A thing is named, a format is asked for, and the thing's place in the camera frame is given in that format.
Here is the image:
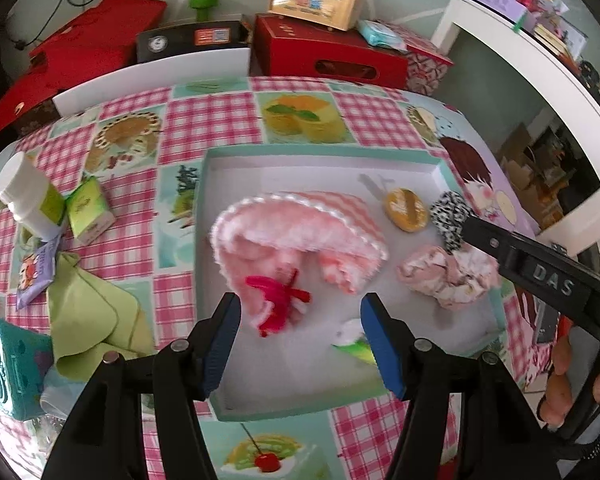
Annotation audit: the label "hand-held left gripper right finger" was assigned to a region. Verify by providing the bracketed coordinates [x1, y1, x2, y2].
[360, 292, 563, 480]

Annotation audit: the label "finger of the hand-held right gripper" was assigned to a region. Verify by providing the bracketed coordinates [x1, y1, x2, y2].
[460, 214, 519, 262]

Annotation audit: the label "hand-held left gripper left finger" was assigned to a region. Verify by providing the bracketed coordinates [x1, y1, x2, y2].
[40, 292, 242, 480]

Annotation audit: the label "small green tissue pack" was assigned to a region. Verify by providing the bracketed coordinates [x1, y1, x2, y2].
[330, 317, 381, 366]

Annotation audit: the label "leopard print scrunchie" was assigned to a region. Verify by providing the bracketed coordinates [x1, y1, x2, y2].
[429, 191, 473, 253]

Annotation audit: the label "pink scrunchie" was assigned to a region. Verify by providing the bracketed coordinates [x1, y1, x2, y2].
[397, 245, 501, 310]

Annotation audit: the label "red hair clip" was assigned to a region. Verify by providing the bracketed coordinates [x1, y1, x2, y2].
[245, 269, 312, 338]

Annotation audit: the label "tan powder puff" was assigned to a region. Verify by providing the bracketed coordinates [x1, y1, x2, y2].
[384, 187, 428, 233]

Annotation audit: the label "green cloth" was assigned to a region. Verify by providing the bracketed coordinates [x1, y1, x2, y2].
[45, 252, 156, 381]

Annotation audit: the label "pink fluffy towel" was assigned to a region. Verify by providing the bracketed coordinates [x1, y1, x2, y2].
[209, 191, 390, 331]

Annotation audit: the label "blue face mask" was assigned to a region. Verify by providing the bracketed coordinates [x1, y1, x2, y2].
[39, 365, 81, 418]

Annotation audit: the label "teal cardboard tray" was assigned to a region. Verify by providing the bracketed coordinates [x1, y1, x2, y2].
[192, 144, 508, 423]

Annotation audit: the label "large green tissue pack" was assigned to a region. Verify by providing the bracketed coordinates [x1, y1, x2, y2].
[65, 176, 117, 247]

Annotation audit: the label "purple packet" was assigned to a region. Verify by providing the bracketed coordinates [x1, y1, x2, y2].
[16, 234, 63, 310]

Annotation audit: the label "person's right hand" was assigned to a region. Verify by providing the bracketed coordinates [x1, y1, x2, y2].
[536, 324, 600, 426]

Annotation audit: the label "cardboard boxes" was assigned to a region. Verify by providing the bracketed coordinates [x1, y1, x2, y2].
[500, 125, 600, 221]

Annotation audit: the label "red patterned box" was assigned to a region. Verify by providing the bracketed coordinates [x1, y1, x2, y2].
[402, 42, 455, 97]

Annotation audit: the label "white desk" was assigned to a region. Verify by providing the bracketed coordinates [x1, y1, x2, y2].
[430, 0, 600, 231]

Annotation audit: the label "teal plastic box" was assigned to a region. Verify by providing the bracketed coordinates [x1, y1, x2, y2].
[0, 319, 56, 422]

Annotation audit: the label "stack of books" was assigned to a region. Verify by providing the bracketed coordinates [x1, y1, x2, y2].
[515, 0, 588, 56]

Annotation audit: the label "blue wet wipes pack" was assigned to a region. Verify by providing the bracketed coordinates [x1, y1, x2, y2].
[357, 19, 408, 51]

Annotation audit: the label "white plastic bottle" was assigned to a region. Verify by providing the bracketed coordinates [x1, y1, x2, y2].
[0, 152, 67, 242]

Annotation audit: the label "pink checkered tablecloth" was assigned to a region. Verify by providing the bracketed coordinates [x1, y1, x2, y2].
[0, 76, 546, 480]

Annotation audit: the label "white chair back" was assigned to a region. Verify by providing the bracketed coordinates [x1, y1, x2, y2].
[52, 46, 252, 117]

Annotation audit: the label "black box with gauge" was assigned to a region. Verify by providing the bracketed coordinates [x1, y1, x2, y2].
[136, 20, 253, 65]

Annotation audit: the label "red box with floral side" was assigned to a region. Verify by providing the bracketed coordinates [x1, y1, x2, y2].
[0, 65, 61, 141]

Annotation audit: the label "green dumbbell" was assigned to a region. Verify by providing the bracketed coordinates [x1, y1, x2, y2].
[189, 0, 220, 23]

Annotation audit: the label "large red gift box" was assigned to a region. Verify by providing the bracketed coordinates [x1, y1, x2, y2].
[29, 0, 168, 68]

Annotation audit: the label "red carton with handle slot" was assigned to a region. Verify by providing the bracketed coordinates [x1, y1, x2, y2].
[254, 14, 410, 92]

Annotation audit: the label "black cable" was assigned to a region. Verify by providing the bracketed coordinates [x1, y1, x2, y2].
[5, 0, 111, 51]

